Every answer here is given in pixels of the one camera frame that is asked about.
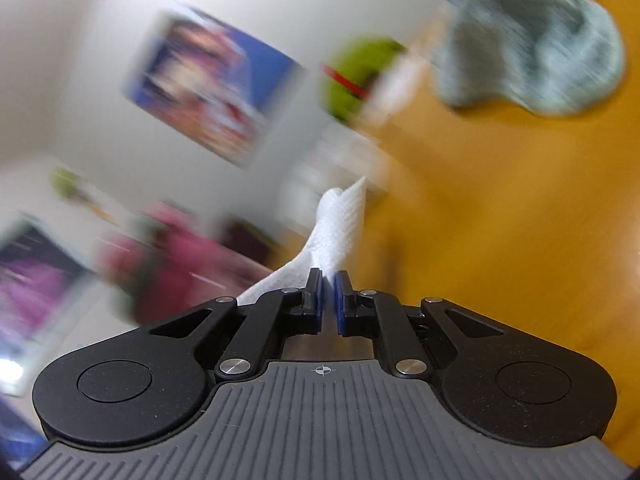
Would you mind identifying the wedding photo poster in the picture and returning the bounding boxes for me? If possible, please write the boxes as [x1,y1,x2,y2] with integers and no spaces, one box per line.
[1,216,96,396]

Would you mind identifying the white tissue pack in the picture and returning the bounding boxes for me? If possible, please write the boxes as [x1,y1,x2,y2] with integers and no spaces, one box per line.
[278,122,390,236]

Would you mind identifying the green quilted jacket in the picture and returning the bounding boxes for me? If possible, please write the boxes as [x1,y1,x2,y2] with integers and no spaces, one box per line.
[320,36,407,125]

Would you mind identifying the anime girl wall poster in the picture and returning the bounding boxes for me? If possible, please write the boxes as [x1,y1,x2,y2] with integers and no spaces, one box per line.
[127,4,300,167]

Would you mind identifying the pink plastic water bottle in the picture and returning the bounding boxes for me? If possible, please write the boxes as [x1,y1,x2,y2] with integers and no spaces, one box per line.
[96,202,270,325]

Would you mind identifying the teal striped dish cloth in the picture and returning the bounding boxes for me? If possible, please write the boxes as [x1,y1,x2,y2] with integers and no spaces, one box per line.
[432,0,626,117]

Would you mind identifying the green wall hook ornament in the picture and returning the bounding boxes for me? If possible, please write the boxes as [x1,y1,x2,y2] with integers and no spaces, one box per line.
[50,167,116,224]

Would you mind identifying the white paper towel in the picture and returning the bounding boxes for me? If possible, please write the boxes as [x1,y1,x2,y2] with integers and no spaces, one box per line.
[236,177,367,306]

